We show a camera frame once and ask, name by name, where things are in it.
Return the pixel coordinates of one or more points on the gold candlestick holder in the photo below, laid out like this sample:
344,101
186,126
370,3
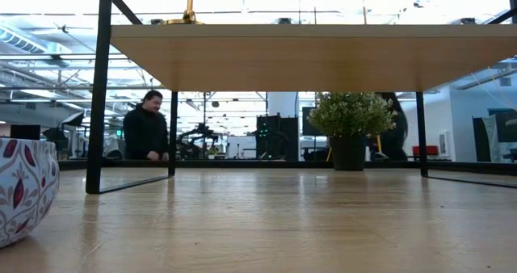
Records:
189,6

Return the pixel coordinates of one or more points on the red leaf candle tin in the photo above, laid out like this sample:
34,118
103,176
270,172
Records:
24,192

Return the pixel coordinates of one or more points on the black rack green lights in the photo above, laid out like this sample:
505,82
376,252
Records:
278,139

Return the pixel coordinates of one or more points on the background black robot arms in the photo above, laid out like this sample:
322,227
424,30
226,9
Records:
198,137

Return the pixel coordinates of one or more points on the wooden riser shelf black legs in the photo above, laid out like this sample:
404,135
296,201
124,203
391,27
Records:
307,59

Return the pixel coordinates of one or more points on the potted green artificial plant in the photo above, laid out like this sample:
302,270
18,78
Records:
349,115

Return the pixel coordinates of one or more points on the person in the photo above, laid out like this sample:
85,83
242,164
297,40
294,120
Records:
143,135
400,131

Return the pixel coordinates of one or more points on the red seat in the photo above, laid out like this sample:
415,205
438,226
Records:
425,150

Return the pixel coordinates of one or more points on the black softbox lamp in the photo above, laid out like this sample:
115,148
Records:
70,121

